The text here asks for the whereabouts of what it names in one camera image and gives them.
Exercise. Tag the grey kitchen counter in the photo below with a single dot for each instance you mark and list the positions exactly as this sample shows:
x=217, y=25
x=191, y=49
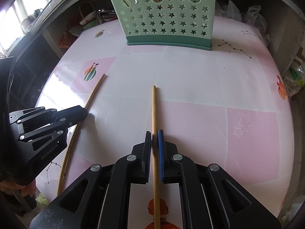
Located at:
x=40, y=20

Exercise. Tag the person's left hand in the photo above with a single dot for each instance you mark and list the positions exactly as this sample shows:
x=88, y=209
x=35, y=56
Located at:
x=14, y=188

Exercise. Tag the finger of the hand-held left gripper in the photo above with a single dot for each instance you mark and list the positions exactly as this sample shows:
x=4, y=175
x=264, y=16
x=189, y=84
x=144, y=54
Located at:
x=38, y=115
x=73, y=118

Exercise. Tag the white mug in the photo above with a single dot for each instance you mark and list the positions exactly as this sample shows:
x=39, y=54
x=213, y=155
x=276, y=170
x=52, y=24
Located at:
x=25, y=26

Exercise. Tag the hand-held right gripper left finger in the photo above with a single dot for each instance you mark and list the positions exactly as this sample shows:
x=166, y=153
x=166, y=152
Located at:
x=143, y=162

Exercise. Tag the orange plastic bag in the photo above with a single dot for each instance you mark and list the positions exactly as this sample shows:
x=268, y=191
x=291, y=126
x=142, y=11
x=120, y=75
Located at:
x=65, y=40

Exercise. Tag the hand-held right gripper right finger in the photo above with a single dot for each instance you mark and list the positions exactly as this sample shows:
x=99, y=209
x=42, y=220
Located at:
x=160, y=157

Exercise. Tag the plastic bag of goods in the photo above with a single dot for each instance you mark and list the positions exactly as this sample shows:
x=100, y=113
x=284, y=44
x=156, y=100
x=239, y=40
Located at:
x=294, y=76

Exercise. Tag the white plastic bag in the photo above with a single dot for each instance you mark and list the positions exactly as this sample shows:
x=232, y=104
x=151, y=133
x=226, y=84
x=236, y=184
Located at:
x=258, y=21
x=228, y=10

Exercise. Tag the pink printed tablecloth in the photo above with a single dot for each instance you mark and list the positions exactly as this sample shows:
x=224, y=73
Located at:
x=202, y=81

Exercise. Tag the wooden chopstick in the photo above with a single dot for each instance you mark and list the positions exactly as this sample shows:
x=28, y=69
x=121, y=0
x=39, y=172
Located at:
x=154, y=114

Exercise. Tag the white patterned bowl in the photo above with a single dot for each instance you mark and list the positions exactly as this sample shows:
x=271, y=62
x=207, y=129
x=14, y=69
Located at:
x=88, y=20

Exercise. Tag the green star-cutout utensil holder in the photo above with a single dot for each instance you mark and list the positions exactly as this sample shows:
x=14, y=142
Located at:
x=166, y=39

